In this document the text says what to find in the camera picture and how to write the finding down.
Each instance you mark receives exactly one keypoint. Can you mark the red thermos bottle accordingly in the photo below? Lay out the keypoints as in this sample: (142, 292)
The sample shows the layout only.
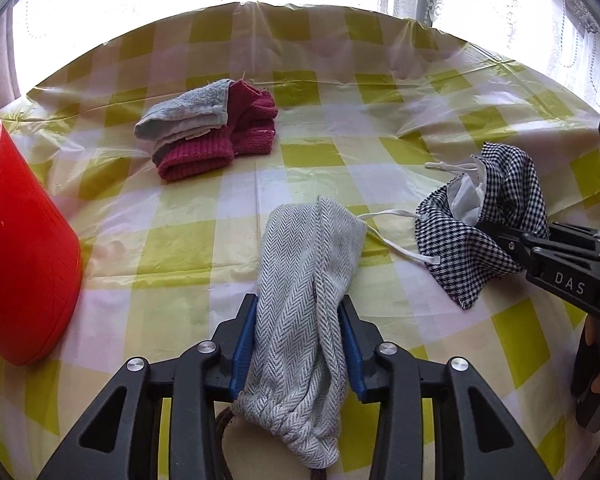
(40, 263)

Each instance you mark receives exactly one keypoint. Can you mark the lace sheer curtain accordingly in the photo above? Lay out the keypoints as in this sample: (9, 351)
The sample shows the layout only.
(558, 38)

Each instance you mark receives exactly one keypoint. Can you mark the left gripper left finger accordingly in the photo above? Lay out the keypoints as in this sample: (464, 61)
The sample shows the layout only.
(117, 437)

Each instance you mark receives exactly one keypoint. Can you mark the black white checkered mask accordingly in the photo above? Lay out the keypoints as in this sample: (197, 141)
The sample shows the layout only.
(498, 187)

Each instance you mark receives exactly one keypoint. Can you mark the pink curtain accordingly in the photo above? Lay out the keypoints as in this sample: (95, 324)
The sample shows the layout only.
(9, 87)

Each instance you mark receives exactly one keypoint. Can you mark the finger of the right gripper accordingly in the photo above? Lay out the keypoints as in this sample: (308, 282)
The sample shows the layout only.
(522, 246)

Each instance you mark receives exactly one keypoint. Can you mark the right hand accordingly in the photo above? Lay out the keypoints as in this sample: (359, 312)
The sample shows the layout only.
(586, 369)

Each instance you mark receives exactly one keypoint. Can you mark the grey herringbone drawstring pouch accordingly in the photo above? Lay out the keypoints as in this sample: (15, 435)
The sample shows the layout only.
(297, 379)

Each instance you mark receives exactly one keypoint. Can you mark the dark red knit cloth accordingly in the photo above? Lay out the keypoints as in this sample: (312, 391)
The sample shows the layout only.
(250, 130)

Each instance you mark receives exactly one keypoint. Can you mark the light blue grey towel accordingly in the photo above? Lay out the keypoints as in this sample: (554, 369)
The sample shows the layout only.
(204, 107)

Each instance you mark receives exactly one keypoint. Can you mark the yellow checkered tablecloth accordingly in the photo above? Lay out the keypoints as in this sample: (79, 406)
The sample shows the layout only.
(365, 103)

